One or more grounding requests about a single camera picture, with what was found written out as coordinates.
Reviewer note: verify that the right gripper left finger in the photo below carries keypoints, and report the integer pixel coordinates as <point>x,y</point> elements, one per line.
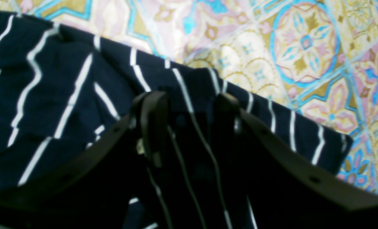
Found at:
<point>92,190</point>

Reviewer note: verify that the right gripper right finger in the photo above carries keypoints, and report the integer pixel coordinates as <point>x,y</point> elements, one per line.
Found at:
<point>283,188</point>

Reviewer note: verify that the navy white striped T-shirt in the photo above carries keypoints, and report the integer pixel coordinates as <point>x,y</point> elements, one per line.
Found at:
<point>62,88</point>

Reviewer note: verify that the patterned tile tablecloth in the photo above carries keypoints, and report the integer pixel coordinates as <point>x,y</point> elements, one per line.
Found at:
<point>318,57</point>

